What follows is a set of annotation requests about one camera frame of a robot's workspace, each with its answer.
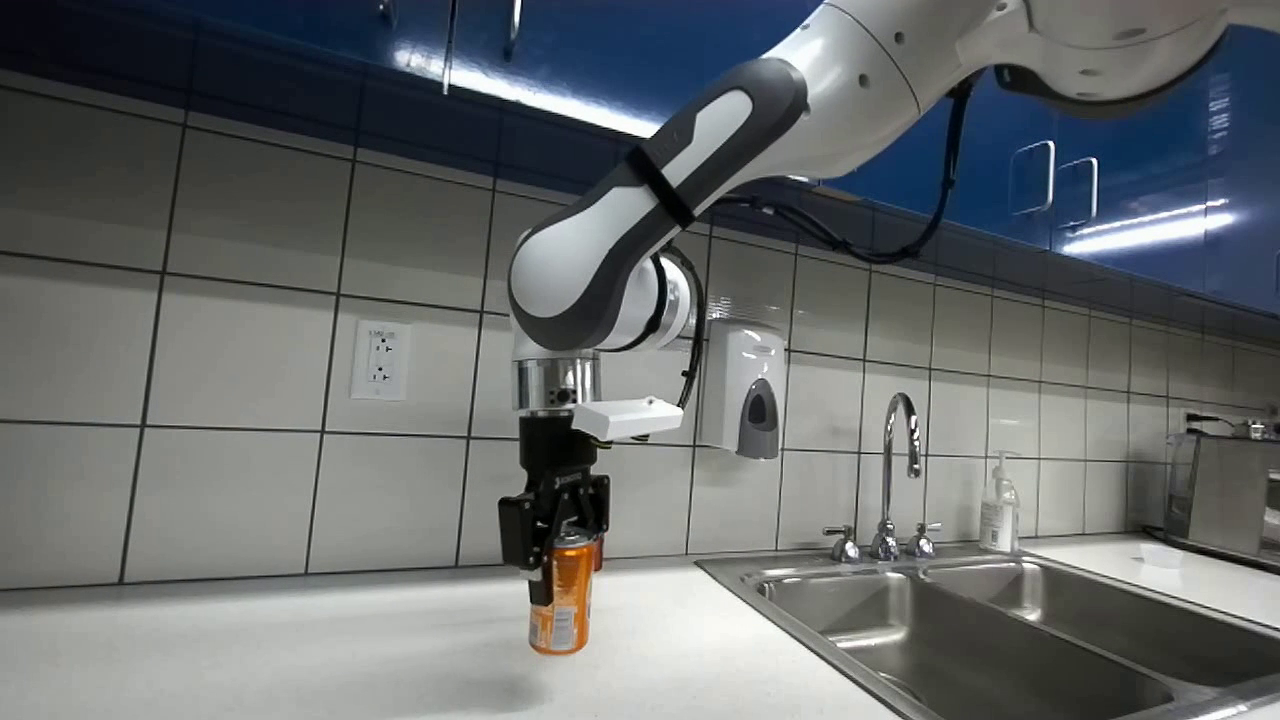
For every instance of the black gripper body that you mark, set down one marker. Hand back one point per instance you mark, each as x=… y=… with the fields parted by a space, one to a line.
x=554 y=480

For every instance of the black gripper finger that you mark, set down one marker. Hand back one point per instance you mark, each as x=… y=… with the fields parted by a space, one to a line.
x=540 y=565

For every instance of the orange Fanta can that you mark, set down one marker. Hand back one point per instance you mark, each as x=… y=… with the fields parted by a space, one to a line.
x=564 y=601

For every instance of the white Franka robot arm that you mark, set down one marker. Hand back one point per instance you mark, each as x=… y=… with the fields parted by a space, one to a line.
x=746 y=135

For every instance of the stainless steel double sink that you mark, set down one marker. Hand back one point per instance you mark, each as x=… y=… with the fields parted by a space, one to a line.
x=960 y=624

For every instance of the chrome gooseneck faucet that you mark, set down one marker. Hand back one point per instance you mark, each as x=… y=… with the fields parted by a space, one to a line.
x=887 y=493

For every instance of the clear soap pump bottle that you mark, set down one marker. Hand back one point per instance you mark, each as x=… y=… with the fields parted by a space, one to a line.
x=997 y=512

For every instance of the stainless steel countertop appliance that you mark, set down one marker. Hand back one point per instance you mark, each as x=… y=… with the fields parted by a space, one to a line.
x=1226 y=493

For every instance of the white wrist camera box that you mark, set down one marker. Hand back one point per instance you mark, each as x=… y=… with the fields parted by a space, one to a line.
x=625 y=418

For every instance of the white wall soap dispenser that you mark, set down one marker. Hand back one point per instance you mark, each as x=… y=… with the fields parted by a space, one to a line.
x=735 y=372

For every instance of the white wall power outlet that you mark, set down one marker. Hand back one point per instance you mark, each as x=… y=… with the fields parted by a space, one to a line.
x=380 y=362

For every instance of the blue wall cabinets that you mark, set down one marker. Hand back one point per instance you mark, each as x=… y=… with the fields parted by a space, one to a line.
x=264 y=54

